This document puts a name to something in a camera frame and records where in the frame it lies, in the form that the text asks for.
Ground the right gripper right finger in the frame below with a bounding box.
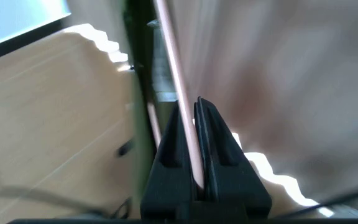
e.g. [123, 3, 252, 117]
[193, 96, 273, 218]

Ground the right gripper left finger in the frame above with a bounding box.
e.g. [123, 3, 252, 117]
[140, 101, 198, 218]

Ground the pink clothes hanger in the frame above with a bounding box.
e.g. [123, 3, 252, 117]
[146, 0, 205, 190]

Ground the green long-sleeved shirt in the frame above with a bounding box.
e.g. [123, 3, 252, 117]
[121, 0, 180, 194]

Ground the beige curtain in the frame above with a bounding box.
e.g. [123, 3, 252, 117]
[67, 0, 358, 203]

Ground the black cable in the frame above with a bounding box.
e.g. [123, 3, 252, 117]
[275, 185, 358, 219]

